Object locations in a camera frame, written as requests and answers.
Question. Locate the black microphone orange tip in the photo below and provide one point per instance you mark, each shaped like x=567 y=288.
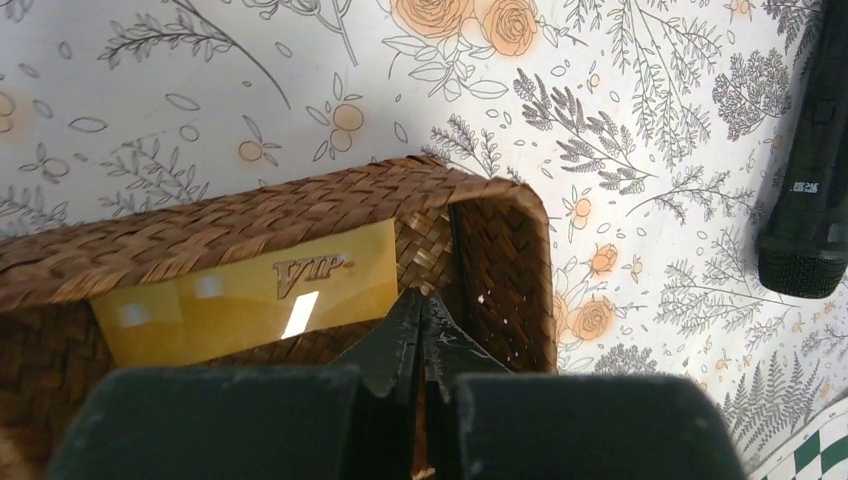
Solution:
x=802 y=250

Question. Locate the green white chessboard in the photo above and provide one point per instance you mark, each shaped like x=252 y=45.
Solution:
x=816 y=452

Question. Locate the brown woven divided basket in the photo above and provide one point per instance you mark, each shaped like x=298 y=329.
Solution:
x=482 y=244

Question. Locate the grey black stripe card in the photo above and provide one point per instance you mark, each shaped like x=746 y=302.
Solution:
x=334 y=281

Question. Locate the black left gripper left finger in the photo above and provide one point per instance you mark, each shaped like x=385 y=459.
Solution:
x=382 y=425

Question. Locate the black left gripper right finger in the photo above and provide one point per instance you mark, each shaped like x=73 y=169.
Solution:
x=448 y=352

